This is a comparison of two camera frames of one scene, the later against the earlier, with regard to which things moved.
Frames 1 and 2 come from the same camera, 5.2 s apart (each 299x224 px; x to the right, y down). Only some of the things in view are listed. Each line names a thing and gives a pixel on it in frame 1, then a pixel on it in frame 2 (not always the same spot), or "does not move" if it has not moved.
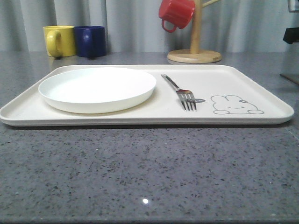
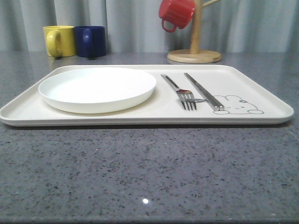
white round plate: (96, 90) does not move
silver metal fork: (186, 96) does not move
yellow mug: (60, 40) does not move
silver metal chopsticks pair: (295, 80) to (216, 106)
